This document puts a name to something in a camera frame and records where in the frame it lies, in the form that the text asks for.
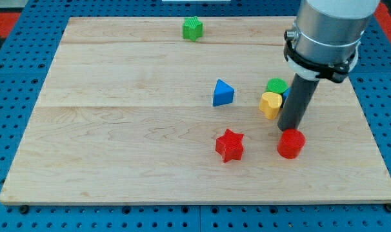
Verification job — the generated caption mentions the red star block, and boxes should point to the red star block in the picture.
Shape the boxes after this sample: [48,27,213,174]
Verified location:
[215,129,244,163]

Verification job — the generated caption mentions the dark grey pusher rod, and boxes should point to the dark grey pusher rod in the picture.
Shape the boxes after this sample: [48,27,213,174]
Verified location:
[277,74,319,131]

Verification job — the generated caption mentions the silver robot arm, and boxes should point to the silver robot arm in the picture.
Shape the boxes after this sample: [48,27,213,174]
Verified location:
[284,0,379,83]

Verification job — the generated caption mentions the green star block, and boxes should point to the green star block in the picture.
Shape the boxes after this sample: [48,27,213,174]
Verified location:
[182,16,203,42]

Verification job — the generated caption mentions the wooden board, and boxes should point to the wooden board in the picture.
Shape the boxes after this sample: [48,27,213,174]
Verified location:
[0,17,391,206]

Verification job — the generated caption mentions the blue triangle block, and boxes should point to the blue triangle block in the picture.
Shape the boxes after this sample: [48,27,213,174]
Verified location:
[212,79,235,107]

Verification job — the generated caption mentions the yellow heart block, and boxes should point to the yellow heart block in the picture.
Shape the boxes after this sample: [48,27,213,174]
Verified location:
[259,92,283,120]

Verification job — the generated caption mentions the green cylinder block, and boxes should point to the green cylinder block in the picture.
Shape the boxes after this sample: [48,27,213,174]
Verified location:
[266,78,288,94]

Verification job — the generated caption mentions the blue block behind rod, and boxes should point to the blue block behind rod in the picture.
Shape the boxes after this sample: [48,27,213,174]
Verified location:
[282,88,290,106]

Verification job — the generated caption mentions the red cylinder block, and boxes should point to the red cylinder block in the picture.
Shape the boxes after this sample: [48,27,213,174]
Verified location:
[277,129,306,159]

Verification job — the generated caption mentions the black cable clamp ring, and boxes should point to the black cable clamp ring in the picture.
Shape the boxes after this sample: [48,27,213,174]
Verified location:
[283,39,359,84]

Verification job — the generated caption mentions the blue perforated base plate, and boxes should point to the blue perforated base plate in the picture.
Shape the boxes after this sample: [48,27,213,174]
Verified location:
[0,0,391,231]

